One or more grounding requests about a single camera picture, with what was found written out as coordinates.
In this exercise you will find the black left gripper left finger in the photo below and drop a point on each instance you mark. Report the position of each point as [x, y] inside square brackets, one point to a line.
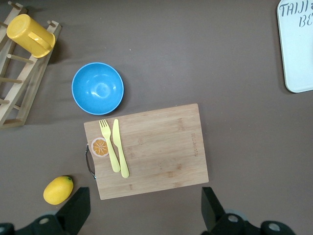
[71, 215]

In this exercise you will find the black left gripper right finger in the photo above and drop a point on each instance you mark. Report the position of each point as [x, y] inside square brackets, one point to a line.
[215, 220]

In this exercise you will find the yellow lemon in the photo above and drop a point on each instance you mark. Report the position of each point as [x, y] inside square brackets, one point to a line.
[58, 190]

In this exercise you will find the toy orange slice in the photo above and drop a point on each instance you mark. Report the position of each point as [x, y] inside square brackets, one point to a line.
[99, 148]

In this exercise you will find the yellow plastic fork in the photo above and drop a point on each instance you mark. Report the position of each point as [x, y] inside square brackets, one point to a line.
[111, 151]

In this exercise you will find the bamboo cutting board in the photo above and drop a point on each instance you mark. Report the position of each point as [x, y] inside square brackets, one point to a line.
[161, 156]

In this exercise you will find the yellow plastic knife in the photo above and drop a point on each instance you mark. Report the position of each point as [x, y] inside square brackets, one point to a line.
[119, 147]

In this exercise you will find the blue bowl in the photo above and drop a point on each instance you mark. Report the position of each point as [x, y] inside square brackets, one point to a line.
[97, 88]

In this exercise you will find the wooden peg drying rack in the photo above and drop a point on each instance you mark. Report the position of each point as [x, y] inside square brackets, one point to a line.
[36, 78]

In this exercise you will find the cream tray with bear print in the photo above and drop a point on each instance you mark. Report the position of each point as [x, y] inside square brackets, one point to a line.
[297, 54]

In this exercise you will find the yellow plastic mug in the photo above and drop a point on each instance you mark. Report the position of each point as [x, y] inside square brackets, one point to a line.
[27, 31]

